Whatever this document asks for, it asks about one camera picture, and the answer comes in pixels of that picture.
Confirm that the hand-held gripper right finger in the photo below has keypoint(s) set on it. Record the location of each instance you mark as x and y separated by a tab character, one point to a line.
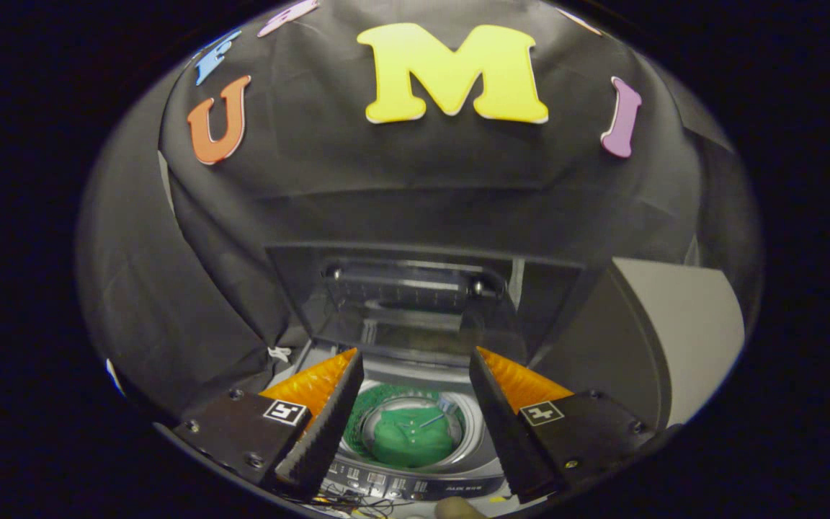
505	425

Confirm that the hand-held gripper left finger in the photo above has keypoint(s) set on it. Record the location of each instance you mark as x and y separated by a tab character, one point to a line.
325	432

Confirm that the green polo shirt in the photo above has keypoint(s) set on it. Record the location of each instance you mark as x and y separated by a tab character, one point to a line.
408	440

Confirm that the grey top-load washing machine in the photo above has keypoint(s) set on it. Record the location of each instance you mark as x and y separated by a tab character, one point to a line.
415	484

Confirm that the grey metal cabinet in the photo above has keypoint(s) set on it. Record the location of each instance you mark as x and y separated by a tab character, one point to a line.
674	339

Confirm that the white and blue object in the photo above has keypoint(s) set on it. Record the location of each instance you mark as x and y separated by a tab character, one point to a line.
115	376

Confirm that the black backdrop cloth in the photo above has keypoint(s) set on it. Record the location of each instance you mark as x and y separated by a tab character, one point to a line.
400	173

